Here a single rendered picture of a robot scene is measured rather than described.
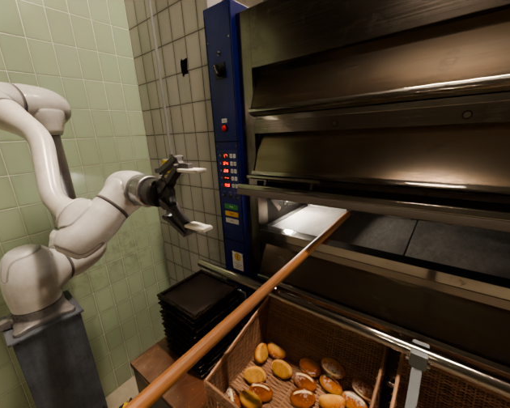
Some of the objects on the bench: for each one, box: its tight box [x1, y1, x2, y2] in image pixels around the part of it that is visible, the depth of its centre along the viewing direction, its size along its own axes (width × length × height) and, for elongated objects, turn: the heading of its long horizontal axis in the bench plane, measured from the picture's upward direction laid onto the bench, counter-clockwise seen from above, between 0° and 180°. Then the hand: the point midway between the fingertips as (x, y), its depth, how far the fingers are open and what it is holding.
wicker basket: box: [204, 295, 389, 408], centre depth 97 cm, size 49×56×28 cm
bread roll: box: [267, 342, 287, 359], centre depth 120 cm, size 6×10×7 cm
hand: (201, 200), depth 57 cm, fingers open, 13 cm apart
